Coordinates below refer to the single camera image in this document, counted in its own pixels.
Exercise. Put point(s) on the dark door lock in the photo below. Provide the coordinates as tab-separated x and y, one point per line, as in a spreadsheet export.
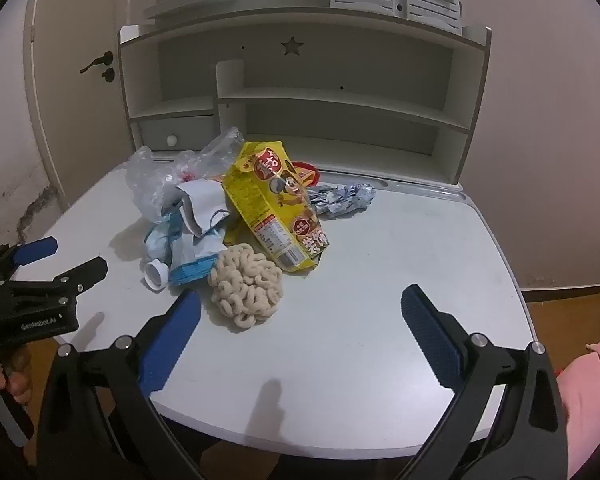
109	74

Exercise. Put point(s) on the yellow snack bag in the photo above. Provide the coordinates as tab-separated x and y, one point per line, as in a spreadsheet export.
265	200

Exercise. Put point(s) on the clear plastic bag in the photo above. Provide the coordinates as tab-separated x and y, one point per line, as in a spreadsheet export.
147	180

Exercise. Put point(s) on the white hutch drawer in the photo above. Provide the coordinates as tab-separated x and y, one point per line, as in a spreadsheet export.
190	130

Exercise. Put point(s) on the blue white spout pouch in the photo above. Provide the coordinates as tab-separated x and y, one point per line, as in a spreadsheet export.
190	257

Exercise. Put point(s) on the white desk hutch shelf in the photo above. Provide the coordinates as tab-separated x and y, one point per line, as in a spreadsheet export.
330	70

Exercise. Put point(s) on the crumpled blue white wrapper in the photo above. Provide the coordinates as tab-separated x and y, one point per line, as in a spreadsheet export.
342	200

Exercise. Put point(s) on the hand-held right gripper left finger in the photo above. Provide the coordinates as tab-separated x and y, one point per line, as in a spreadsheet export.
172	345

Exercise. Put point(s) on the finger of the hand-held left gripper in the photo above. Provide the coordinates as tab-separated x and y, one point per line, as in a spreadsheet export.
82	271
37	249

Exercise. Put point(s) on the white round drawer knob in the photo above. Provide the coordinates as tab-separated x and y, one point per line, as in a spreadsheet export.
170	140

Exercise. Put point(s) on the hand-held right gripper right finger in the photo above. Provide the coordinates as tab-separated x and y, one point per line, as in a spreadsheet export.
430	330

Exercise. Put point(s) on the red round lid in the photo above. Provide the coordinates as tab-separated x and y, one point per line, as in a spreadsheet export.
314	170

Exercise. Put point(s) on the grey plastic tray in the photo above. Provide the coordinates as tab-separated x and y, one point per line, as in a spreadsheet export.
195	0

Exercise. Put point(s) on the white face mask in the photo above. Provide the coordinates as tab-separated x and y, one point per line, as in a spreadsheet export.
200	200

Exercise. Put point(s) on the pink clothing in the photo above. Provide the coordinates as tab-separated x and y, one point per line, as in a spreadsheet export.
587	400

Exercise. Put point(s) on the person's left hand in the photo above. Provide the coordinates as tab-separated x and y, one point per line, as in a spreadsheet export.
20	377

